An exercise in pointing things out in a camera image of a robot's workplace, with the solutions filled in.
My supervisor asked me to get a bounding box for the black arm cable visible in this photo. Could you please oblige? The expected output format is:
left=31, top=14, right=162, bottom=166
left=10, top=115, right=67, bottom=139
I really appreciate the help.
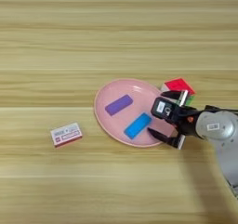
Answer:
left=204, top=104, right=238, bottom=114

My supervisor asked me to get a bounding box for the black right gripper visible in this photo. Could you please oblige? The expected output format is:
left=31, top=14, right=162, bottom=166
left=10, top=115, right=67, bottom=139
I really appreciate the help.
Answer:
left=146, top=89, right=203, bottom=150

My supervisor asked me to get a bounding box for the black box with white label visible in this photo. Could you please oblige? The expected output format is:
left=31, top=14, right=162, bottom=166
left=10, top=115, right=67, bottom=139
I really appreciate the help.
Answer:
left=150, top=96, right=175, bottom=121

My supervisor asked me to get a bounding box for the pink round plate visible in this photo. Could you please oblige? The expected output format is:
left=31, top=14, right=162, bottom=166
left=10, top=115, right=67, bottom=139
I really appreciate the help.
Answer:
left=93, top=77, right=175, bottom=149

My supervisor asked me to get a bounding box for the blue rectangular block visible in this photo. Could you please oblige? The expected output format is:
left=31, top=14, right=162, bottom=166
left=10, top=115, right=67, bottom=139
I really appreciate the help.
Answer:
left=123, top=112, right=153, bottom=140

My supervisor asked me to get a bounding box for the purple rectangular block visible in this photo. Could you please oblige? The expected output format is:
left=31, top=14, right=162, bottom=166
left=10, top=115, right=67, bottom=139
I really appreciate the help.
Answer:
left=104, top=94, right=135, bottom=117

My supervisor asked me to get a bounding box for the small white red box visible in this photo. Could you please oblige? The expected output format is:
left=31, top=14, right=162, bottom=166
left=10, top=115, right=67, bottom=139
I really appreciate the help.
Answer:
left=49, top=122, right=84, bottom=149

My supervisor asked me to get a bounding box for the Rubik's cube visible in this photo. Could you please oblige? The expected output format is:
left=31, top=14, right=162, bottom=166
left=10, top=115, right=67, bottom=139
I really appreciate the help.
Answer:
left=160, top=76, right=197, bottom=107

